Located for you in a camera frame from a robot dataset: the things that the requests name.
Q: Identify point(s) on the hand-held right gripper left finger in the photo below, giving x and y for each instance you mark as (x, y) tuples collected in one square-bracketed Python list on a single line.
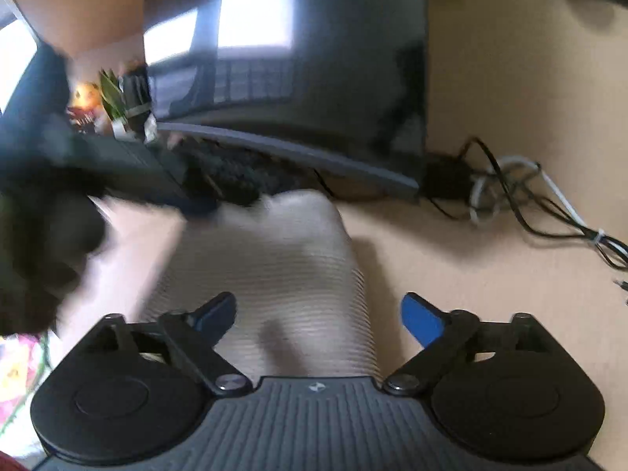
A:
[(216, 316)]

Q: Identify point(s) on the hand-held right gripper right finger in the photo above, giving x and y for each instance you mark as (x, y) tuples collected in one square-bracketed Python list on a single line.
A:
[(419, 319)]

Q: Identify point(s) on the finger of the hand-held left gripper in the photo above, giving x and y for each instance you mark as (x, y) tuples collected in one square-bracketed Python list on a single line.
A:
[(147, 171)]

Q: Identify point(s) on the striped knit garment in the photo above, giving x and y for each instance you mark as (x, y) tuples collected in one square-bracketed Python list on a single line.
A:
[(294, 265)]

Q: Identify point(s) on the white plastic bag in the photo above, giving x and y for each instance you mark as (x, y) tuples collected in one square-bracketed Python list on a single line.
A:
[(132, 128)]

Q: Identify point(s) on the orange round ornament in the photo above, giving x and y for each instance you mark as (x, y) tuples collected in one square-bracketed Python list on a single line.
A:
[(84, 97)]

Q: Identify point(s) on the dark desk container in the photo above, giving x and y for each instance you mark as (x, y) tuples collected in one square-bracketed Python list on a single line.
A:
[(136, 88)]

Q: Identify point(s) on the green leafy plant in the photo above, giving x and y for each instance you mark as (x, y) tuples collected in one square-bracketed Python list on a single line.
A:
[(112, 93)]

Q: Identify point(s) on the black keyboard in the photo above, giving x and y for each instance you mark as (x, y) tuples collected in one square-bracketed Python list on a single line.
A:
[(235, 171)]

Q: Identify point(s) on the black power adapter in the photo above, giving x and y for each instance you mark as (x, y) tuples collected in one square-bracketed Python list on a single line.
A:
[(444, 176)]

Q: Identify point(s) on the floral printed sheet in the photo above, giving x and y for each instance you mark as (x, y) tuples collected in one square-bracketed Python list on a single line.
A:
[(19, 382)]

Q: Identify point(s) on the black computer monitor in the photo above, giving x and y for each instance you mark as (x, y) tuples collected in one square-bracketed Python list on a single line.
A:
[(343, 59)]

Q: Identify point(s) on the dark red cloth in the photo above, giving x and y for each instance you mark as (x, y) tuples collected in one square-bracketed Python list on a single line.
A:
[(12, 458)]

